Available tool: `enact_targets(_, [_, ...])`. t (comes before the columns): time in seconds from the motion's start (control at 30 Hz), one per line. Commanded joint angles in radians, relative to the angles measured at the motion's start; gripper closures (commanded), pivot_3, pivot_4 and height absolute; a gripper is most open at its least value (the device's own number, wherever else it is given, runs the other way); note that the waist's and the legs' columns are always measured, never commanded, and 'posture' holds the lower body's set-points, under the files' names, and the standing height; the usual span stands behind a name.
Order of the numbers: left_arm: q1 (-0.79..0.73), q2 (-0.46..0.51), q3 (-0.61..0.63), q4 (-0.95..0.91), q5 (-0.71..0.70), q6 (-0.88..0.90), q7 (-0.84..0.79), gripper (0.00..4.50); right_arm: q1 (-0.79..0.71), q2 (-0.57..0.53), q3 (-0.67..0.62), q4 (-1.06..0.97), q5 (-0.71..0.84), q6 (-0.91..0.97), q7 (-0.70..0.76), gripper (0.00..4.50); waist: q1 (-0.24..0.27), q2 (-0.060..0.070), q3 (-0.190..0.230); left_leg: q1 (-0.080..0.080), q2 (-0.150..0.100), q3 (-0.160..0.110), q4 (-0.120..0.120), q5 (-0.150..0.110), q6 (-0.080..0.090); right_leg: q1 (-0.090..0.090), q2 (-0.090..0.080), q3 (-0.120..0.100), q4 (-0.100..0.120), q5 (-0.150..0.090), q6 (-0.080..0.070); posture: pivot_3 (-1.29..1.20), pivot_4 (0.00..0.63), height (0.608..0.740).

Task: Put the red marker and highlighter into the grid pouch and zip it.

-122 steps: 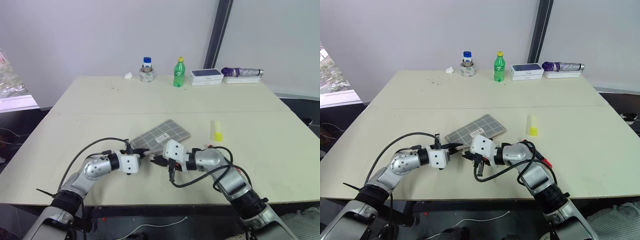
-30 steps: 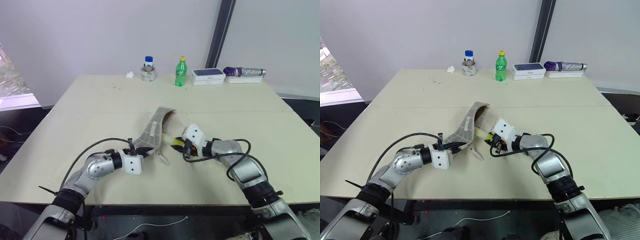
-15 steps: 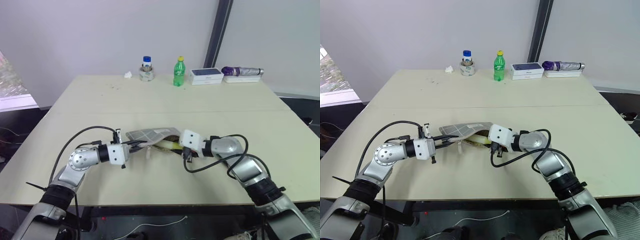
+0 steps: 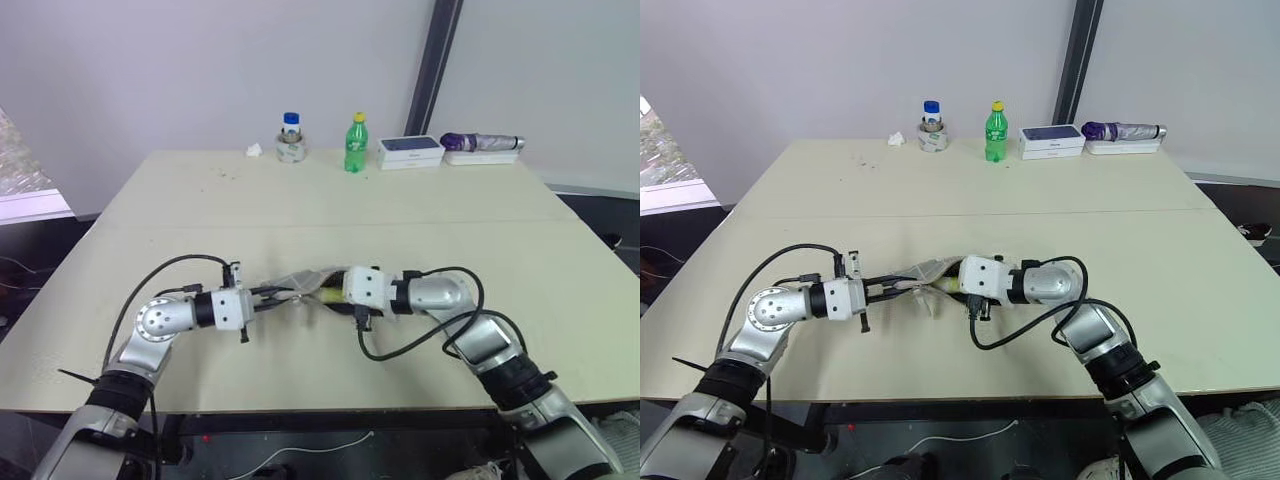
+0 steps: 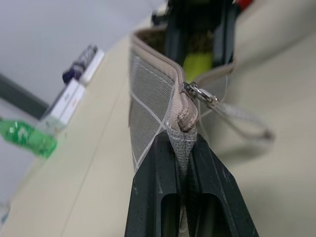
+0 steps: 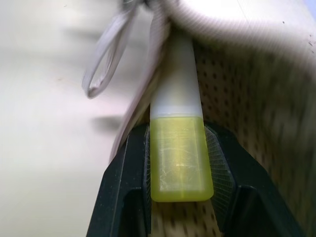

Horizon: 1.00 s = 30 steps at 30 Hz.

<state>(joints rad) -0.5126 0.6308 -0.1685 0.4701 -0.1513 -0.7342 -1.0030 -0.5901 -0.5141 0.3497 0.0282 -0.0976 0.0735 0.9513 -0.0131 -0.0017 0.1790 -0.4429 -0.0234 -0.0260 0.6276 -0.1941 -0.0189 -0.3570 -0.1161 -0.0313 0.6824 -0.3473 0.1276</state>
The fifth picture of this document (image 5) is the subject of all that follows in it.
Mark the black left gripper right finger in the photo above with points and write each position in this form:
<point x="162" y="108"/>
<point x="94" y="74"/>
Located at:
<point x="217" y="192"/>

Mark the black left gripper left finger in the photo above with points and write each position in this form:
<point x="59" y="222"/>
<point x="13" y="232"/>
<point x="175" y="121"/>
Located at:
<point x="153" y="187"/>

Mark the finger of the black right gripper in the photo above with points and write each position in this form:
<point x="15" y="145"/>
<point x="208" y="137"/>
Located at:
<point x="223" y="32"/>
<point x="174" y="32"/>

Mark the yellow highlighter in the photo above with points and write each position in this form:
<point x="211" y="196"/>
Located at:
<point x="197" y="63"/>

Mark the grey grid mesh zip pouch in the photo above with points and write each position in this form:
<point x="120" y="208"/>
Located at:
<point x="150" y="81"/>

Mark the flat white box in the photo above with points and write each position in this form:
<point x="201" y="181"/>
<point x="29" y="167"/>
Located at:
<point x="95" y="66"/>

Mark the dark blue patterned object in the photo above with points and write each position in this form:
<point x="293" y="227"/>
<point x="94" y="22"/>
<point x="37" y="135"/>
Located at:
<point x="81" y="60"/>

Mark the white box with red print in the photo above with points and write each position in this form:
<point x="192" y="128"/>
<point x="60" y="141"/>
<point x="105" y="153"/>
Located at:
<point x="66" y="103"/>

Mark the green plastic bottle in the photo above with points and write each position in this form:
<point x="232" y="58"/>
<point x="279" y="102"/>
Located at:
<point x="27" y="137"/>

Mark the dark grey bar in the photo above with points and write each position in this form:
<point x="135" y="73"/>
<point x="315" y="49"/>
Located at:
<point x="19" y="95"/>

